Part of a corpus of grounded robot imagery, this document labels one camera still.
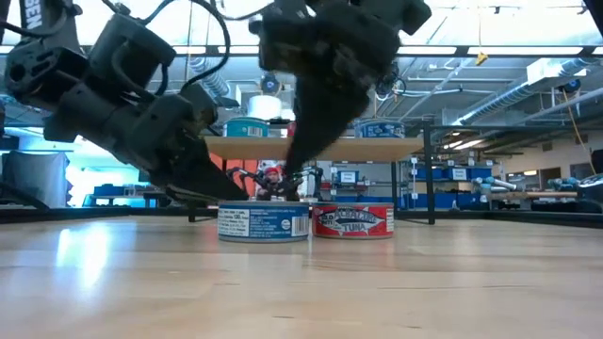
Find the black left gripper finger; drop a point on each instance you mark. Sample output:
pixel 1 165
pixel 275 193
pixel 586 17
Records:
pixel 202 174
pixel 193 198

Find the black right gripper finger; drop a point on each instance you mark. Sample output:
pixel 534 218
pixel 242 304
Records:
pixel 334 113
pixel 304 108

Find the blue white-label tuna can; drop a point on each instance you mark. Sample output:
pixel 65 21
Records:
pixel 380 129
pixel 264 222

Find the teal yellowfin tuna can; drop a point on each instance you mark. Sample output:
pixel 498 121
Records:
pixel 245 128

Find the black background robot arm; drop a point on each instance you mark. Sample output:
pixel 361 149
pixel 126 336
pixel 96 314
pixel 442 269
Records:
pixel 249 178
pixel 316 181

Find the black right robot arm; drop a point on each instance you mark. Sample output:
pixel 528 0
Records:
pixel 597 7

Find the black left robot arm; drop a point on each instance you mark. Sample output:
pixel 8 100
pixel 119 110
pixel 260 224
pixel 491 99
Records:
pixel 56 80

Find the orange panel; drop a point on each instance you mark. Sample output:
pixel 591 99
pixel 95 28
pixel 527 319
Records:
pixel 235 166

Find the blue bin white label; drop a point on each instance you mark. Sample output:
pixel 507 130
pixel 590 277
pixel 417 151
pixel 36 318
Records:
pixel 347 177

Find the black ceiling vent hood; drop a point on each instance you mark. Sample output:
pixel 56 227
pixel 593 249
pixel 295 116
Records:
pixel 231 102

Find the person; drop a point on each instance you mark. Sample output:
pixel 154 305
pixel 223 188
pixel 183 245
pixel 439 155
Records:
pixel 272 171

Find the yellowish vertical pole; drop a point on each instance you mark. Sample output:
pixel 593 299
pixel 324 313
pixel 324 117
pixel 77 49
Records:
pixel 190 28

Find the grey cloth cover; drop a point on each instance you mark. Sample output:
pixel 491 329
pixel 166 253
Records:
pixel 37 176

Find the yellow hanging tag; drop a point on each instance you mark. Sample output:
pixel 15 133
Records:
pixel 481 59

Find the rack with blue bins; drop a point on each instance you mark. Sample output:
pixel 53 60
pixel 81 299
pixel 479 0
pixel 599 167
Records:
pixel 478 173

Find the overhead light bar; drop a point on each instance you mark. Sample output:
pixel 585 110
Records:
pixel 518 50

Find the background wooden bench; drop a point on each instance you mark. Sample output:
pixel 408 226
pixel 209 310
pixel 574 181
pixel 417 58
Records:
pixel 537 194

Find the black domed object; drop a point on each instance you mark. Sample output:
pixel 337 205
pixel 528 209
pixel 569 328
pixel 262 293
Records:
pixel 591 188

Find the wooden shelf black frame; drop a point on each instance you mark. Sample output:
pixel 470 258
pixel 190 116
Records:
pixel 386 150

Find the silver flexible ceiling duct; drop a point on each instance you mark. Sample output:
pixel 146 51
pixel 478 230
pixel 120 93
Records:
pixel 214 82

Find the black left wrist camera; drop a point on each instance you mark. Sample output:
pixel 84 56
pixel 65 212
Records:
pixel 132 52

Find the large silver ceiling duct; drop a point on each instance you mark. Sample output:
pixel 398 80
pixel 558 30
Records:
pixel 494 99

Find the white duct box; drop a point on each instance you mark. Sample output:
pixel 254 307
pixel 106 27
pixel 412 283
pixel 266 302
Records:
pixel 546 70

